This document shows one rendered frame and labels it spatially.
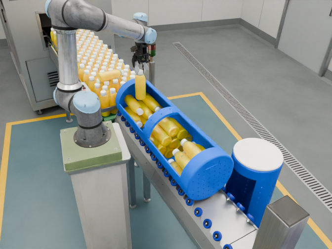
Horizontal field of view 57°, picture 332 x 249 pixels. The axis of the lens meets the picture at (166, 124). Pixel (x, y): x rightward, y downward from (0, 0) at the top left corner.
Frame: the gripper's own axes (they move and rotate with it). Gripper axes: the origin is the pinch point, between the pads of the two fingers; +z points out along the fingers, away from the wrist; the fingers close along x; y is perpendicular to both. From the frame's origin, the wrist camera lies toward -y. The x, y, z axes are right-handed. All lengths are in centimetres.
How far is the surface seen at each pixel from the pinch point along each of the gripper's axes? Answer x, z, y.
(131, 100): -5.9, 19.9, -1.9
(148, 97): 5.1, 18.8, 1.8
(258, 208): 36, 61, 82
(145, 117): -1.7, 27.2, 10.1
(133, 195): -5, 117, -7
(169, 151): -2, 32, 42
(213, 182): 2, 27, 76
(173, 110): 3.9, 9.9, 34.2
